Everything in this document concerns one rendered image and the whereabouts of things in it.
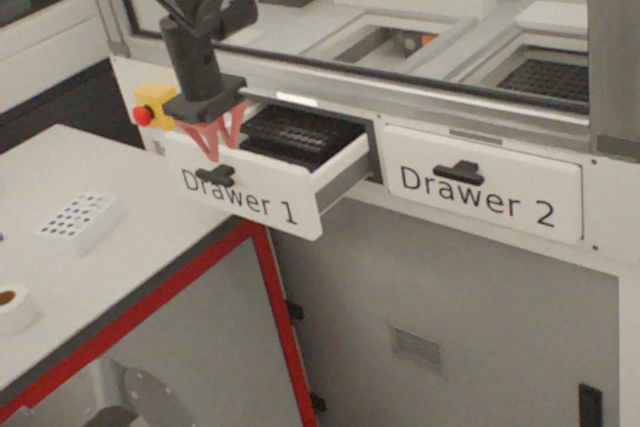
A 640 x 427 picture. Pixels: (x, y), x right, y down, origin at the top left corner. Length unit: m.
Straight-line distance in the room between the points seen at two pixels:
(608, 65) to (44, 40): 1.31
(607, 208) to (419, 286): 0.41
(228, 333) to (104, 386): 1.09
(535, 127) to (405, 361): 0.60
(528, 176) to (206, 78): 0.42
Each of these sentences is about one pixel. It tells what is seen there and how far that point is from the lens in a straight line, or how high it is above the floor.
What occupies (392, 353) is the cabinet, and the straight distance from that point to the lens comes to 1.54.
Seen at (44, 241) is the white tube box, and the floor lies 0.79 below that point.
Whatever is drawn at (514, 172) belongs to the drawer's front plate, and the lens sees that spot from 1.10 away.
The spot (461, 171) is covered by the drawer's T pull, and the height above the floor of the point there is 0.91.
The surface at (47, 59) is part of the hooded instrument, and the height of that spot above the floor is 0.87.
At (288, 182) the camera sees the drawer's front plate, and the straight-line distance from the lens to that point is 1.15.
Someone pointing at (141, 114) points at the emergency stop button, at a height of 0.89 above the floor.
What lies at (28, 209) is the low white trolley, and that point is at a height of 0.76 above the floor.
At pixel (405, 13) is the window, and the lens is 1.13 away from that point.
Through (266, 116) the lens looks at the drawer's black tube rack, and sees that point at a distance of 1.36.
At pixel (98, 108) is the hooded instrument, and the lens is 2.10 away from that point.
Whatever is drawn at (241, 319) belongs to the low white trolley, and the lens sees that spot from 1.52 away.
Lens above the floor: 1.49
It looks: 31 degrees down
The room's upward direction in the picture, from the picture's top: 12 degrees counter-clockwise
